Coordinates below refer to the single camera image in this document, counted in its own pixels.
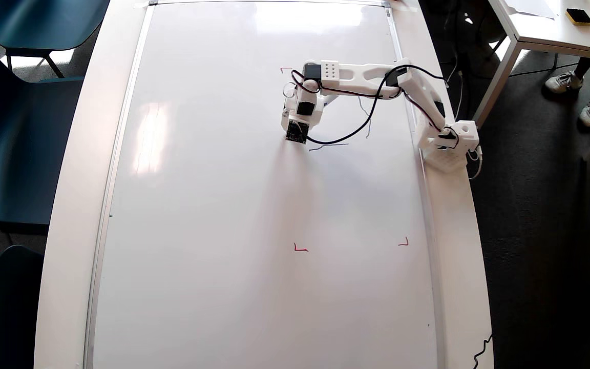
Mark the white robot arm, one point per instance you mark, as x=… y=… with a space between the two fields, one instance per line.
x=356 y=72

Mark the large white whiteboard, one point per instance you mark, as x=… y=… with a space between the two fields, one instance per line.
x=223 y=205

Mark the white paper sheet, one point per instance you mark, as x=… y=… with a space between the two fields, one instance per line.
x=530 y=6

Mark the white side table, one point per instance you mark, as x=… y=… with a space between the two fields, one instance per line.
x=546 y=31

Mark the dark blue chair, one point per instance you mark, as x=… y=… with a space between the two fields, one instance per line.
x=8 y=307
x=44 y=25
x=8 y=154

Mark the black trouser leg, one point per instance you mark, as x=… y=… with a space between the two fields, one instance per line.
x=584 y=66

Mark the black yellow eraser sponge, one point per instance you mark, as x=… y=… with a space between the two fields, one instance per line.
x=578 y=16

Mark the small wrist camera board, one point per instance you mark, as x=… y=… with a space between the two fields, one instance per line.
x=297 y=132

